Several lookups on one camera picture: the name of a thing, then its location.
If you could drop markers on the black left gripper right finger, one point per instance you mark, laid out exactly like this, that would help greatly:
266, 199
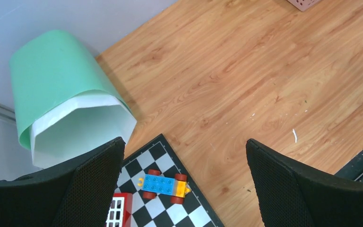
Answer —
293, 194

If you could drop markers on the black white checkerboard mat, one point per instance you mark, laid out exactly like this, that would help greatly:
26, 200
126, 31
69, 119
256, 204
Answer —
162, 209

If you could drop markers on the blue yellow toy car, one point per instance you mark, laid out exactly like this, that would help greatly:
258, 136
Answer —
153, 184

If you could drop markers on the mint green trash bin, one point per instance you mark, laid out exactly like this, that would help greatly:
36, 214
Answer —
65, 105

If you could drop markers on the red white toy block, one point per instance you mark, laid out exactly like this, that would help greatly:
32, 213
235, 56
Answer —
119, 214

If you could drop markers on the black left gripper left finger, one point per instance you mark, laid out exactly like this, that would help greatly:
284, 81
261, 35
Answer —
75, 193

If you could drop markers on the pink perforated plastic basket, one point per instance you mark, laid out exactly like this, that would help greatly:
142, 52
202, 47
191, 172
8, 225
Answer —
303, 5

